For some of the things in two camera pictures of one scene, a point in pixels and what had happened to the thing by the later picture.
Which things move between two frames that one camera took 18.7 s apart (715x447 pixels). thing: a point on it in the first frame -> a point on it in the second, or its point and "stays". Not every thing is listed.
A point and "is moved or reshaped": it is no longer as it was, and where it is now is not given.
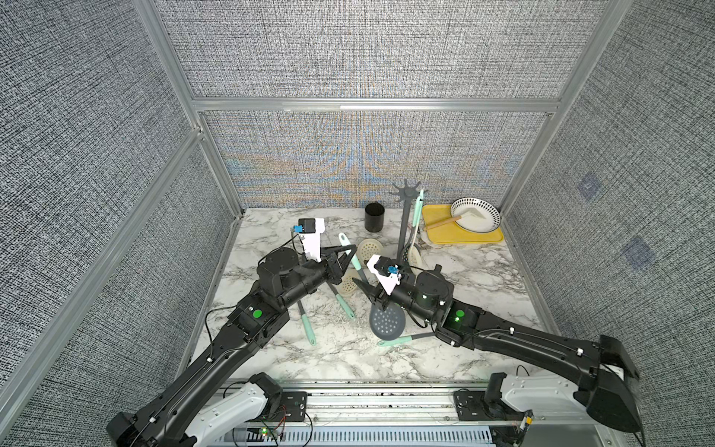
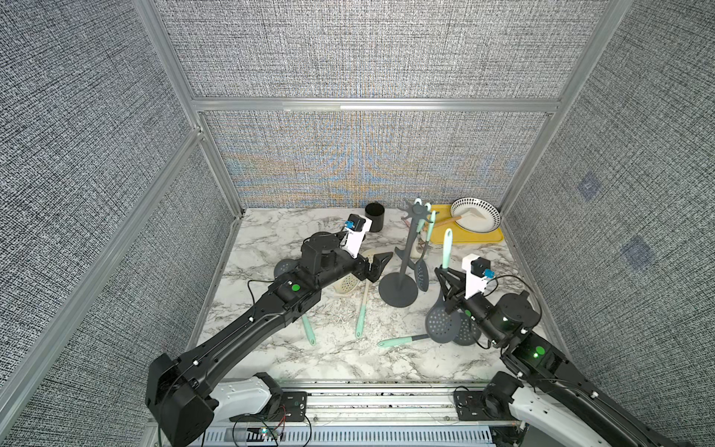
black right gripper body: [402, 301] -> [461, 304]
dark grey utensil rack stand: [406, 193] is moved or reshaped
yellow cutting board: [452, 233] stays
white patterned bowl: [477, 215] stays
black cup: [374, 217] stays
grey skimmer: [342, 301] is moved or reshaped
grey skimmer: [386, 325] -> [421, 268]
